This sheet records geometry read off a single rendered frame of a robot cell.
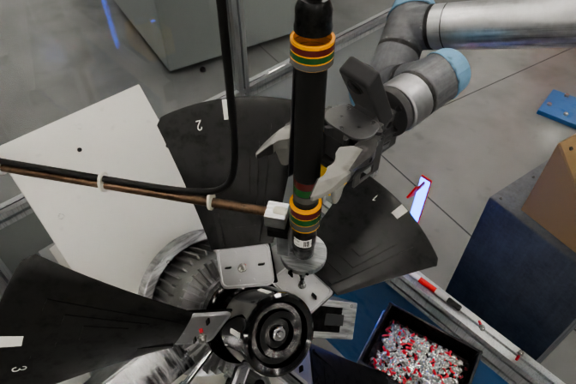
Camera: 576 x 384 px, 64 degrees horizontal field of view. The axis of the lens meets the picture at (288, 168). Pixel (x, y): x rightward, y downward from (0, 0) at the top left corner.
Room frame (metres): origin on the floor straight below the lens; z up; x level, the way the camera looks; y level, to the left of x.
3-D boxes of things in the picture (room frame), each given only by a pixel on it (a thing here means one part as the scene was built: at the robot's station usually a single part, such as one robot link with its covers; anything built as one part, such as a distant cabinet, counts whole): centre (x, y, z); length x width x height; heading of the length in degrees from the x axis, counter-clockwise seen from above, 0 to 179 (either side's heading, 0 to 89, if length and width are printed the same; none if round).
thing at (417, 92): (0.53, -0.16, 1.46); 0.08 x 0.05 x 0.08; 43
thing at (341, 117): (0.47, -0.10, 1.45); 0.12 x 0.08 x 0.09; 133
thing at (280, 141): (0.44, 0.00, 1.45); 0.09 x 0.03 x 0.06; 111
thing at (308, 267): (0.40, -0.01, 1.32); 0.09 x 0.07 x 0.10; 78
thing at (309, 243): (0.40, -0.02, 1.47); 0.04 x 0.04 x 0.46
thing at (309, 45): (0.40, -0.02, 1.62); 0.04 x 0.04 x 0.03
